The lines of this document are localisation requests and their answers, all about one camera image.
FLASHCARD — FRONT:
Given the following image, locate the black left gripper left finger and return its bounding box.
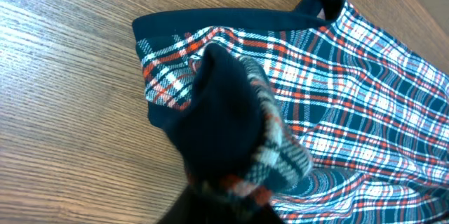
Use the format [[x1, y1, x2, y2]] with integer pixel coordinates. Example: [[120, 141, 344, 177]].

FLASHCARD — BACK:
[[156, 187, 224, 224]]

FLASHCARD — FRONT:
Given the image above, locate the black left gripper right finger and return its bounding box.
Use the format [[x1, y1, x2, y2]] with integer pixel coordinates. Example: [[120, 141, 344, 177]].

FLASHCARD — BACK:
[[252, 204, 284, 224]]

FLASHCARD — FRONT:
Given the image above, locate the red blue plaid garment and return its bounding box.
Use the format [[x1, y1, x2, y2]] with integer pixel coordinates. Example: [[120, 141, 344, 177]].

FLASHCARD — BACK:
[[132, 0, 448, 223]]

